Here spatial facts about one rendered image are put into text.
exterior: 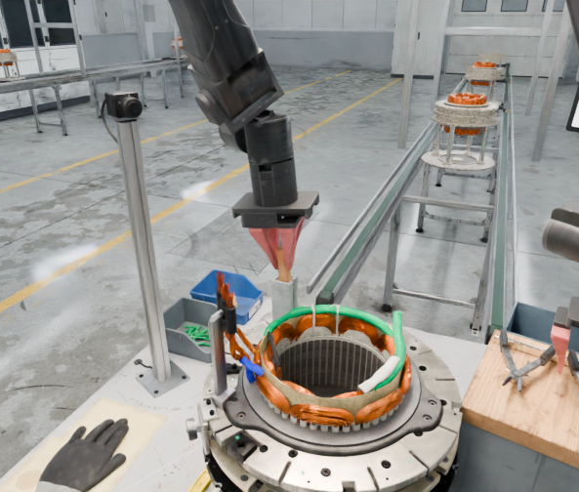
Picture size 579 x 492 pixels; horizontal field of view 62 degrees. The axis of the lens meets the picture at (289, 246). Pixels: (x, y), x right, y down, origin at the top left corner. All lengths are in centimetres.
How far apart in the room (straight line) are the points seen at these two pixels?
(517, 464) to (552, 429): 7
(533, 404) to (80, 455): 75
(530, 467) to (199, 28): 63
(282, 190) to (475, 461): 44
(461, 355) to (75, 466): 85
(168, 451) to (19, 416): 148
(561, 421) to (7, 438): 204
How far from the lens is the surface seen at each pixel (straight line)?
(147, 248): 97
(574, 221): 68
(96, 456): 101
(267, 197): 59
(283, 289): 66
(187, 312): 130
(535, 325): 94
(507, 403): 70
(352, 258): 167
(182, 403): 108
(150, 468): 98
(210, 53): 51
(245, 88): 55
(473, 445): 72
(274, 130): 57
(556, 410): 72
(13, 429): 237
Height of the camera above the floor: 151
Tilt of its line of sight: 26 degrees down
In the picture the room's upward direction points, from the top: straight up
